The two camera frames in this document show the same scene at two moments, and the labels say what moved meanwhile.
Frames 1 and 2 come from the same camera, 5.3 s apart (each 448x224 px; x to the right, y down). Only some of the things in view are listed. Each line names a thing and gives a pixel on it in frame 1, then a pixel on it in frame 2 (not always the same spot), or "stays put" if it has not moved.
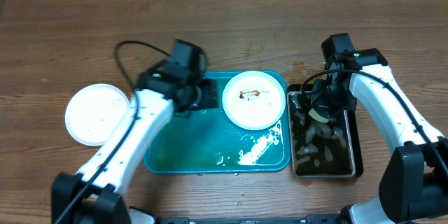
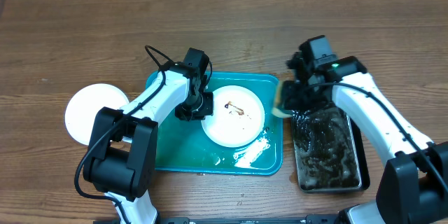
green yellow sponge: [313, 115] -> [279, 110]
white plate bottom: [93, 113] stays put
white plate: [253, 100] -> [238, 117]
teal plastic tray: [206, 140] stays put
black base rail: [312, 219] stays put
